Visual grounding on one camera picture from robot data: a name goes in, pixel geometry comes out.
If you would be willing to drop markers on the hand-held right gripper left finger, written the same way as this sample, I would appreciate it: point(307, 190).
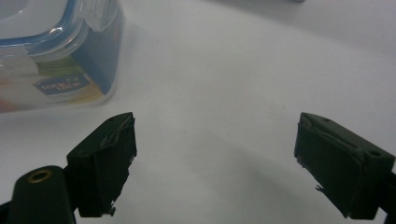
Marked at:
point(102, 165)

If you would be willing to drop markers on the clear plastic container blue seal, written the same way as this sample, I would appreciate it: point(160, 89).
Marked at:
point(53, 53)

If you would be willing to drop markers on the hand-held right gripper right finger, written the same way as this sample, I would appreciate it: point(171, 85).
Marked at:
point(339, 165)

